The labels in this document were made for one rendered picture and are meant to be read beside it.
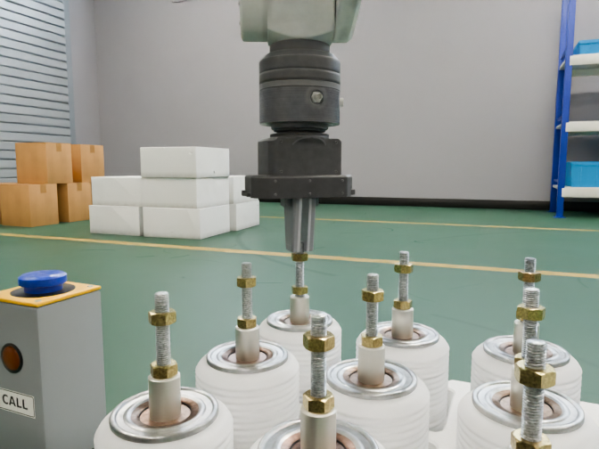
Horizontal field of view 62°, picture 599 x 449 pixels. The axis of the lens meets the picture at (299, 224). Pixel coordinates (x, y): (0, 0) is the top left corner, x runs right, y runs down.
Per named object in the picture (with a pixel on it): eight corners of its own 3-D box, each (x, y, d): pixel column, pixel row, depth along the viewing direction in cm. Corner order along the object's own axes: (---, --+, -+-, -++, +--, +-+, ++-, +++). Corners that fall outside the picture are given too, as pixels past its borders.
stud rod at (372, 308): (372, 359, 42) (373, 272, 41) (379, 363, 41) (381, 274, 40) (363, 362, 42) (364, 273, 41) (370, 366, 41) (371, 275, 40)
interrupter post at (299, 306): (293, 319, 59) (293, 292, 58) (313, 322, 58) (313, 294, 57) (285, 325, 56) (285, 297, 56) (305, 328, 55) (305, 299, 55)
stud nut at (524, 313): (540, 314, 37) (541, 303, 37) (549, 322, 35) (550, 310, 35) (512, 314, 37) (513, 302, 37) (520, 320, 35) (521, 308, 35)
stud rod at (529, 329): (531, 386, 37) (537, 287, 36) (536, 392, 36) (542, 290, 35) (517, 385, 37) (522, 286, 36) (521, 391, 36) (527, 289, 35)
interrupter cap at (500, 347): (570, 378, 42) (570, 370, 42) (477, 362, 46) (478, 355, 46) (569, 349, 49) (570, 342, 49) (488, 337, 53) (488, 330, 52)
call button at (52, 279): (40, 303, 43) (38, 280, 43) (9, 297, 45) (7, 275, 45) (77, 292, 47) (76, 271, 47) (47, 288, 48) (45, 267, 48)
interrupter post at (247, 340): (241, 367, 45) (241, 331, 44) (230, 358, 47) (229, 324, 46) (265, 362, 46) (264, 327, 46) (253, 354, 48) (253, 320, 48)
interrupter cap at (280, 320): (283, 311, 62) (283, 306, 62) (340, 318, 59) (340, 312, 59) (255, 330, 55) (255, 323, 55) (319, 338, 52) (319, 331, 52)
